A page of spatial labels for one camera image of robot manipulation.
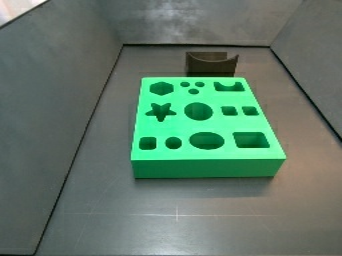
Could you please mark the green shape-sorting board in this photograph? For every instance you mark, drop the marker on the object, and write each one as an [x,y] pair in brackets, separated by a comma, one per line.
[200,128]

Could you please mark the dark curved block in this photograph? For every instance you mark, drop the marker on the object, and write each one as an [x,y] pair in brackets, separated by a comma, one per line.
[209,64]

